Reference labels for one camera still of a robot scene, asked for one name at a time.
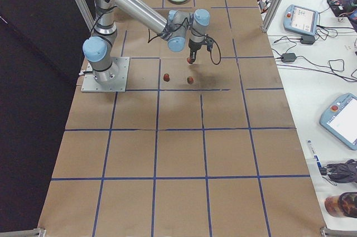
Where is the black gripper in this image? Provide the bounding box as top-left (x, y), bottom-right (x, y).
top-left (189, 39), bottom-right (204, 64)

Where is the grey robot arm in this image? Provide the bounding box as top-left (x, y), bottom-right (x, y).
top-left (83, 0), bottom-right (213, 84)

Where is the black power adapter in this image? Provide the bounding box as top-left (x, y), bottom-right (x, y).
top-left (281, 52), bottom-right (296, 63)

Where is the blue teach pendant far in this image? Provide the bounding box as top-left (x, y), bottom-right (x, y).
top-left (283, 4), bottom-right (319, 36)

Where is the blue teach pendant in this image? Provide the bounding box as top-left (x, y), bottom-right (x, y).
top-left (320, 93), bottom-right (356, 151)
top-left (283, 4), bottom-right (319, 36)

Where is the blue teach pendant near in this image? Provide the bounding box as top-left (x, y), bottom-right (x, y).
top-left (320, 93), bottom-right (356, 151)

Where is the black folded umbrella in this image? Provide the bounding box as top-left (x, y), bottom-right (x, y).
top-left (319, 159), bottom-right (356, 183)

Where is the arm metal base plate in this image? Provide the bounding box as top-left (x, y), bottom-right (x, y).
top-left (81, 57), bottom-right (130, 93)

